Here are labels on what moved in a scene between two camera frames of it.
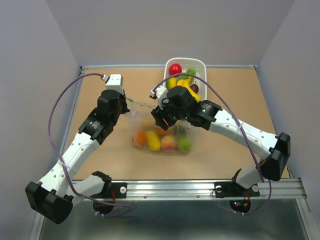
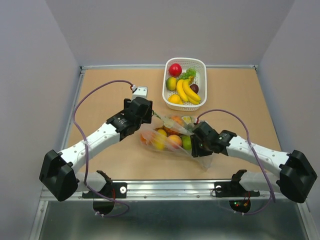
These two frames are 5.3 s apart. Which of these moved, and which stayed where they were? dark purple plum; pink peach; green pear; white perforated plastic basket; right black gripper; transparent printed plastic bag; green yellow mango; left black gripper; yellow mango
Moved: yellow mango; pink peach; left black gripper; right black gripper; transparent printed plastic bag
Stayed: dark purple plum; green pear; green yellow mango; white perforated plastic basket
